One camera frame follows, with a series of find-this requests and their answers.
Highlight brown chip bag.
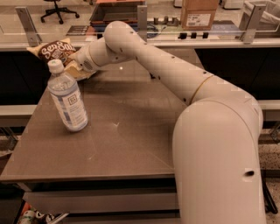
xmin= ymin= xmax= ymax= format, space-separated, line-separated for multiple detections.
xmin=26 ymin=38 xmax=97 ymax=82

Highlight grey table drawer unit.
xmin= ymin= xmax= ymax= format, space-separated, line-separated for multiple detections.
xmin=21 ymin=176 xmax=179 ymax=218

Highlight black floor bar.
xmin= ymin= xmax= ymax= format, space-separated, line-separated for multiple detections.
xmin=261 ymin=170 xmax=278 ymax=214

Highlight cans under table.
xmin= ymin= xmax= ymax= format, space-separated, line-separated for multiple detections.
xmin=17 ymin=203 xmax=55 ymax=224

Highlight clear plastic water bottle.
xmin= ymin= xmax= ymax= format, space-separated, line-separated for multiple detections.
xmin=47 ymin=59 xmax=88 ymax=132

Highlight left metal glass bracket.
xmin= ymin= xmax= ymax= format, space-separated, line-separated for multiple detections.
xmin=16 ymin=6 xmax=42 ymax=47

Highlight black office chair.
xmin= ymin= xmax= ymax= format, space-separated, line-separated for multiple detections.
xmin=40 ymin=0 xmax=80 ymax=25

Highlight middle metal glass bracket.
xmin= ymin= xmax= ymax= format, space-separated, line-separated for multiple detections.
xmin=137 ymin=5 xmax=147 ymax=41

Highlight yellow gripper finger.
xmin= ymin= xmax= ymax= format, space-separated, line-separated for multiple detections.
xmin=65 ymin=63 xmax=84 ymax=80

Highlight cardboard box with label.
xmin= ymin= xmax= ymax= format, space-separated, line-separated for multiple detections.
xmin=180 ymin=0 xmax=220 ymax=31

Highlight open dark tray box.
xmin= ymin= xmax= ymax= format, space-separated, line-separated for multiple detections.
xmin=89 ymin=0 xmax=146 ymax=25

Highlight metal glass bracket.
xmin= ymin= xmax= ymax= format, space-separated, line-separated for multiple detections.
xmin=241 ymin=4 xmax=266 ymax=44
xmin=137 ymin=5 xmax=147 ymax=41
xmin=16 ymin=6 xmax=42 ymax=47

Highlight right metal glass bracket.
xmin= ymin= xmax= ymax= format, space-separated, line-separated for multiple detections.
xmin=241 ymin=4 xmax=266 ymax=44

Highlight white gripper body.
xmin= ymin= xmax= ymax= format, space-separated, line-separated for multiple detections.
xmin=74 ymin=45 xmax=97 ymax=74

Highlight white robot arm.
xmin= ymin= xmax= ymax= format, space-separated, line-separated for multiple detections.
xmin=71 ymin=21 xmax=267 ymax=224

